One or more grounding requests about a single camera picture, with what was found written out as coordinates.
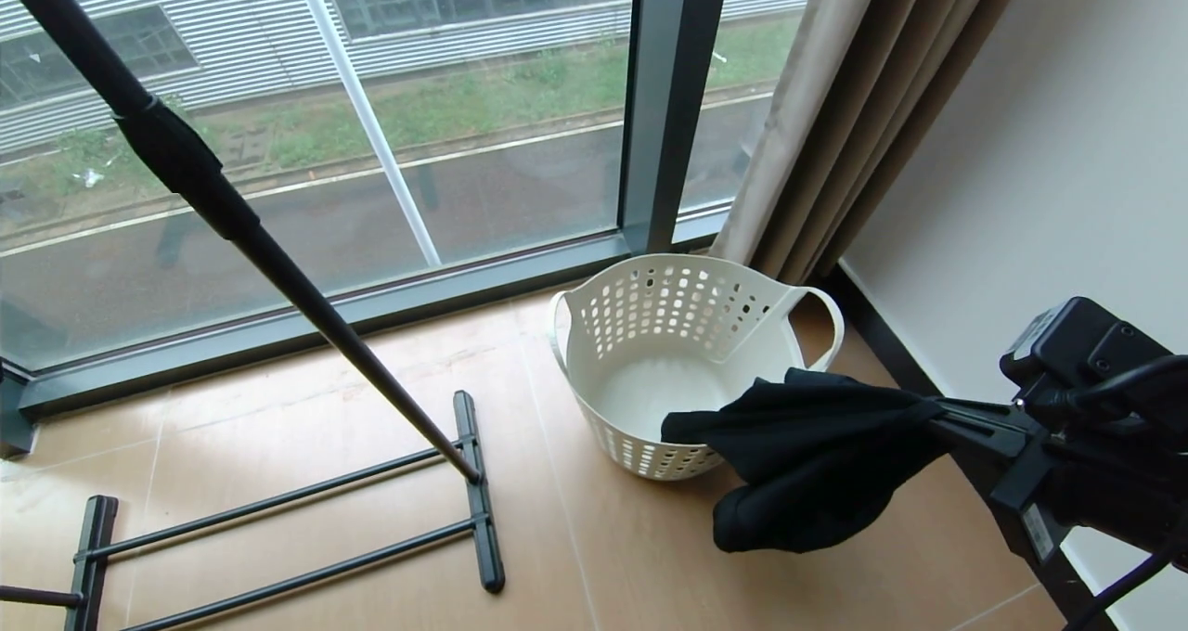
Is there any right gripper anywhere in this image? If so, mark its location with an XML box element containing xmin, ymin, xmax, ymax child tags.
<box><xmin>928</xmin><ymin>396</ymin><xmax>1188</xmax><ymax>563</ymax></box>

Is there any black garment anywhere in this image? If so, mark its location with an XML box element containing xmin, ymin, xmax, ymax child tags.
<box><xmin>661</xmin><ymin>367</ymin><xmax>949</xmax><ymax>555</ymax></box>

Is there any white laundry basket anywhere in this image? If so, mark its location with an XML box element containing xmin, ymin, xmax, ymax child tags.
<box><xmin>548</xmin><ymin>253</ymin><xmax>846</xmax><ymax>482</ymax></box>

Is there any black clothes rack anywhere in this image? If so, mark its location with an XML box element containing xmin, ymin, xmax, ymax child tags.
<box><xmin>0</xmin><ymin>0</ymin><xmax>507</xmax><ymax>631</ymax></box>

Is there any brown curtain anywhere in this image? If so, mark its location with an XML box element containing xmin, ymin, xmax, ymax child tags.
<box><xmin>710</xmin><ymin>0</ymin><xmax>1031</xmax><ymax>285</ymax></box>

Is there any window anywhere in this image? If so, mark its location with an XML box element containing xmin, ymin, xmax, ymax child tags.
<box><xmin>0</xmin><ymin>0</ymin><xmax>822</xmax><ymax>460</ymax></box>

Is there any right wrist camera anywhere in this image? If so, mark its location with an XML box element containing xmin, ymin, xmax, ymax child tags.
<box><xmin>1000</xmin><ymin>297</ymin><xmax>1188</xmax><ymax>428</ymax></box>

